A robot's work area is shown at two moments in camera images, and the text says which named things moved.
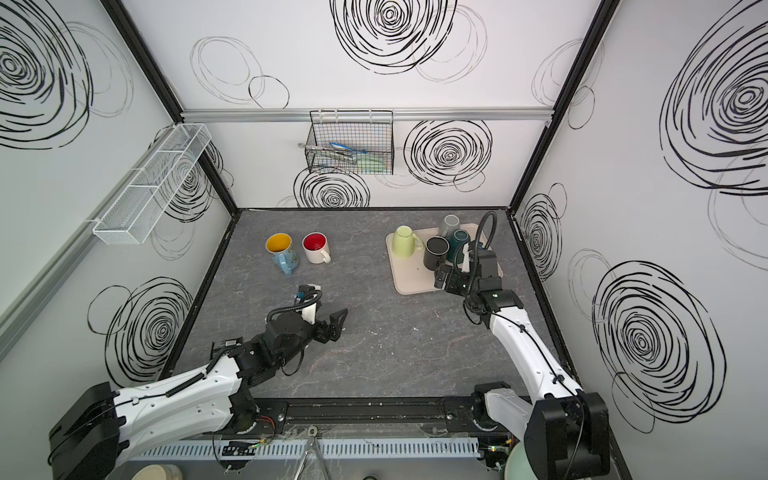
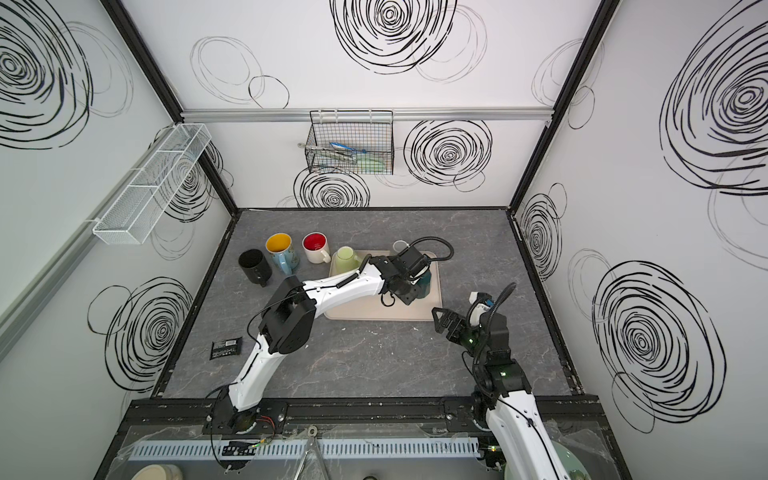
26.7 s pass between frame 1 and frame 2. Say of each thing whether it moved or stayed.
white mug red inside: stayed
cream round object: stayed
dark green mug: moved
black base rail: stayed
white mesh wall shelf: stayed
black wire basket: stayed
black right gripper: moved
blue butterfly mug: stayed
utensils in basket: stayed
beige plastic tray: moved
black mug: moved
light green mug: moved
